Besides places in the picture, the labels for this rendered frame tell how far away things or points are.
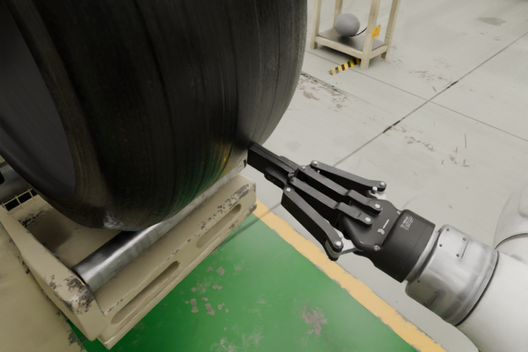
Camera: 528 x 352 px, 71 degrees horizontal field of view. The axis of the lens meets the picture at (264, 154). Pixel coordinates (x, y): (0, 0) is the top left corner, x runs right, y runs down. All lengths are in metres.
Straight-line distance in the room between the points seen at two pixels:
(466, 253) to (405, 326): 1.20
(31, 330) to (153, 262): 0.20
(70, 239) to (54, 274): 0.24
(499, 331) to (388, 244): 0.12
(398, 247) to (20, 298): 0.50
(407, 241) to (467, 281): 0.06
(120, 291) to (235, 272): 1.06
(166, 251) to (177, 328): 0.93
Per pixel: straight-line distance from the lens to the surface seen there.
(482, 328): 0.43
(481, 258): 0.42
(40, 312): 0.68
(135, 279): 0.62
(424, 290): 0.42
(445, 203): 2.09
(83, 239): 0.78
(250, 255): 1.68
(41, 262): 0.58
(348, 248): 0.42
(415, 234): 0.42
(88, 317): 0.55
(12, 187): 0.79
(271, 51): 0.40
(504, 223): 0.54
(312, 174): 0.47
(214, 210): 0.68
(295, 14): 0.43
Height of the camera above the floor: 1.36
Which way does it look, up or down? 39 degrees down
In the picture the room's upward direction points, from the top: straight up
